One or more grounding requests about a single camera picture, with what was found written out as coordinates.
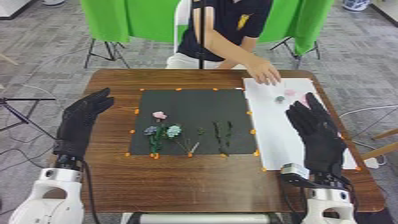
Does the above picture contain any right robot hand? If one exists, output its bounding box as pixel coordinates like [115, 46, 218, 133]
[285, 92, 351, 175]

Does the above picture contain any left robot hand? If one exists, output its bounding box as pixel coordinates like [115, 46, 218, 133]
[52, 87, 116, 160]

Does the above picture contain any dark mat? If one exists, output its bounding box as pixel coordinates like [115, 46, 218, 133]
[129, 88, 262, 157]

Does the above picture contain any person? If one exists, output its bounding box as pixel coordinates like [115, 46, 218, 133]
[166, 0, 285, 86]

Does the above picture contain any white sheet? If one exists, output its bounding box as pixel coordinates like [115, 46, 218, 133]
[243, 77, 362, 172]

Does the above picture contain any black tripod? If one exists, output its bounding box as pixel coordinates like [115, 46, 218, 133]
[0, 96, 60, 142]

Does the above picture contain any purple flower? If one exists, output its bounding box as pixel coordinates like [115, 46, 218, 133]
[143, 125, 164, 158]

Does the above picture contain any long green sprig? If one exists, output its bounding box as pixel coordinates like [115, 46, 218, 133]
[225, 120, 235, 148]
[212, 121, 230, 156]

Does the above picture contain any light blue flower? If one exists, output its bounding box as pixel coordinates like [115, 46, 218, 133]
[164, 124, 196, 156]

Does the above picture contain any small green sprig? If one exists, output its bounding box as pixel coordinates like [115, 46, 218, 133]
[189, 127, 209, 153]

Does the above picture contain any black backdrop stand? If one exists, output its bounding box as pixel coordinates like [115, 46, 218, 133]
[84, 37, 132, 70]
[269, 35, 324, 69]

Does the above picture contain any pale grey bar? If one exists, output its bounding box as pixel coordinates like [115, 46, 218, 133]
[122, 212, 289, 224]

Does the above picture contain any black stand pole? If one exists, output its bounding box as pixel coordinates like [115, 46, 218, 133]
[198, 0, 209, 70]

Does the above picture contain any blue and white vase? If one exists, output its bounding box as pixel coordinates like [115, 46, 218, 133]
[342, 0, 374, 13]

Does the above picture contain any black cable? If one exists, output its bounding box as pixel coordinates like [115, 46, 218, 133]
[79, 160, 104, 224]

